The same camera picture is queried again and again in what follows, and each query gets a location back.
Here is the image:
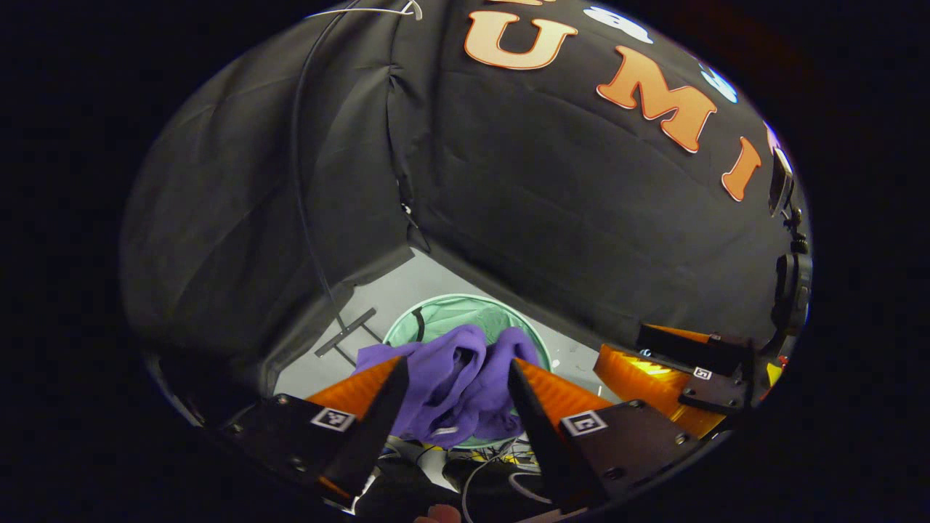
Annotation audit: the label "green mesh laundry hamper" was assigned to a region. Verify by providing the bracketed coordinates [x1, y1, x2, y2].
[383, 293, 554, 450]

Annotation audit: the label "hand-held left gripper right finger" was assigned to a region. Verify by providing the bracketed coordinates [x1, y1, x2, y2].
[506, 357, 717, 513]

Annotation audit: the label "tangled floor cables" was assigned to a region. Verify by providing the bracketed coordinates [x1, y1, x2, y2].
[378, 436, 562, 523]

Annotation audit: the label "white clothes hanger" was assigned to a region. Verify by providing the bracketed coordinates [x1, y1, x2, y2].
[305, 0, 424, 21]

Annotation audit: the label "purple ribbed shirt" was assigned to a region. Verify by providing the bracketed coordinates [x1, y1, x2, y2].
[352, 324, 543, 448]

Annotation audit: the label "black backdrop cloth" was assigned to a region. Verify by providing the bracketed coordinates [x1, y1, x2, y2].
[120, 0, 801, 409]

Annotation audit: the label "black clothes rack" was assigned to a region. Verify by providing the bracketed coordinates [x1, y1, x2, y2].
[291, 0, 386, 364]

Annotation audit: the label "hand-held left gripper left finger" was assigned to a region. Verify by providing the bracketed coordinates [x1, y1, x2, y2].
[218, 356, 411, 509]

